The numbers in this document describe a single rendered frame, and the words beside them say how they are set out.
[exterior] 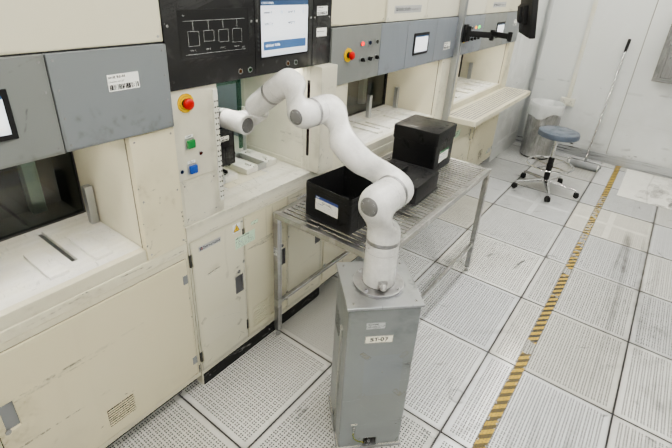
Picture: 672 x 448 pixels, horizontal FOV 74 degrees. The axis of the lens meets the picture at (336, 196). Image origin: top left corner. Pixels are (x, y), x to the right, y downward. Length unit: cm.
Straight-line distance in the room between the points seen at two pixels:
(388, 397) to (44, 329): 124
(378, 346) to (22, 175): 144
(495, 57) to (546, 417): 338
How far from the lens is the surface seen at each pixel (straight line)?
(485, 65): 489
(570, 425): 252
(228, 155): 214
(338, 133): 153
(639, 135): 591
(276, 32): 194
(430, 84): 346
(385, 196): 142
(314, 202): 205
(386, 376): 186
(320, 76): 213
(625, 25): 577
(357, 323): 164
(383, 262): 159
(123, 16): 154
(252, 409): 228
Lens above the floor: 179
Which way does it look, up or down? 26 degrees down
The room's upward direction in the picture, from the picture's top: 3 degrees clockwise
